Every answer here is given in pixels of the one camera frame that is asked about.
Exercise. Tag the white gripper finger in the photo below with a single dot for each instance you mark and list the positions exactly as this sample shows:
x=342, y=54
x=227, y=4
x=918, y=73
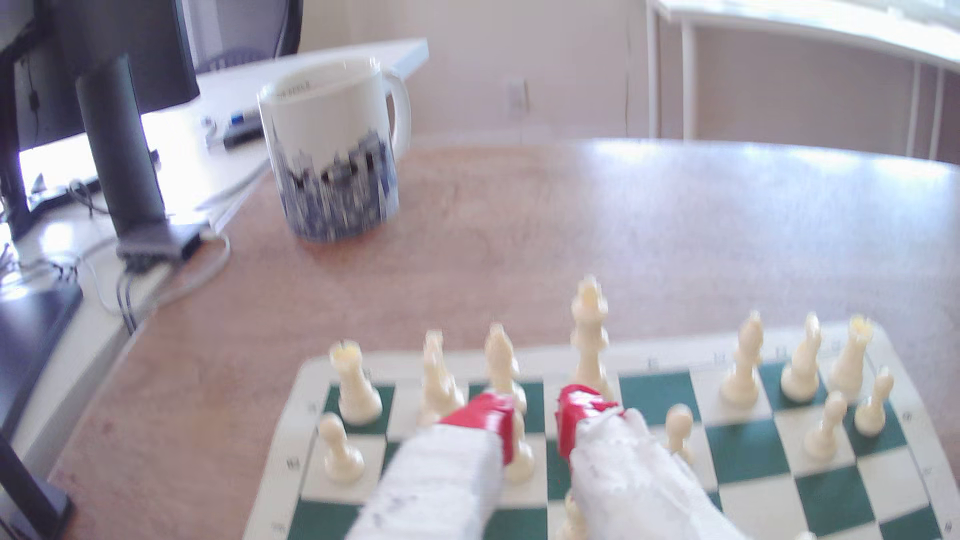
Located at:
x=442, y=487
x=630, y=487

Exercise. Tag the white pawn chess piece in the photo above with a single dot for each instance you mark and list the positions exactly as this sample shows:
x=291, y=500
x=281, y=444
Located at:
x=823, y=442
x=521, y=457
x=341, y=461
x=679, y=424
x=574, y=525
x=870, y=420

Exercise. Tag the white knight chess piece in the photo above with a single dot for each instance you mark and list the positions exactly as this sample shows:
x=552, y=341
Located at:
x=801, y=379
x=439, y=390

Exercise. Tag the white rook chess piece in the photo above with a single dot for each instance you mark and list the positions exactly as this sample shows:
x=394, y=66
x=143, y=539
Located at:
x=356, y=397
x=850, y=371

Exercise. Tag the green and cream chess mat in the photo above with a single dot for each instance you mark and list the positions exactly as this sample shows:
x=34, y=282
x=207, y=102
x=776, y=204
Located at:
x=750, y=450

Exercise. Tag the white bishop chess piece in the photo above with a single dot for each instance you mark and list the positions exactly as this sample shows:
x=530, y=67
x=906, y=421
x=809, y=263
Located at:
x=741, y=382
x=501, y=367

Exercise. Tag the white king chess piece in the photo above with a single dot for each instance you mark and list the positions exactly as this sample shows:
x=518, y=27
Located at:
x=590, y=352

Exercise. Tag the empty skyline print mug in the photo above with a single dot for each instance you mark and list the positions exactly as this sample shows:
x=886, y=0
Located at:
x=330, y=172

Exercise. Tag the black marker pen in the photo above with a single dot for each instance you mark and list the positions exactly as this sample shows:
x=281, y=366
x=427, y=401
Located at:
x=241, y=135

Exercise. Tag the black stand foot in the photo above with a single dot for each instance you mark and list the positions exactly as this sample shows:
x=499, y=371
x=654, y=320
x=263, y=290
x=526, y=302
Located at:
x=30, y=499

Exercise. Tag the black flat pad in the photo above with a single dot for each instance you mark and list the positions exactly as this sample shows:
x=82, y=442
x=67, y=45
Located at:
x=30, y=337

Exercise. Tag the white desk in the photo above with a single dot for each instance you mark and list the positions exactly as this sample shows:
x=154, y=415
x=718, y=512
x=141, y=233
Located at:
x=225, y=90

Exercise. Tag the grey monitor stand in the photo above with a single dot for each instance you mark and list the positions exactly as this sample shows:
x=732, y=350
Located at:
x=124, y=165

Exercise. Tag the white side table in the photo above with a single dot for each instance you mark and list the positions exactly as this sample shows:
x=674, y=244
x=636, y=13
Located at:
x=787, y=19

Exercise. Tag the dark mesh office chair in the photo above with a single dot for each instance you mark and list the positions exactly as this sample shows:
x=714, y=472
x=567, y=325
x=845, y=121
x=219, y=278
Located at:
x=225, y=30

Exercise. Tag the black computer monitor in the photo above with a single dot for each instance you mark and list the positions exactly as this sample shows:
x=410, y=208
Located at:
x=45, y=75

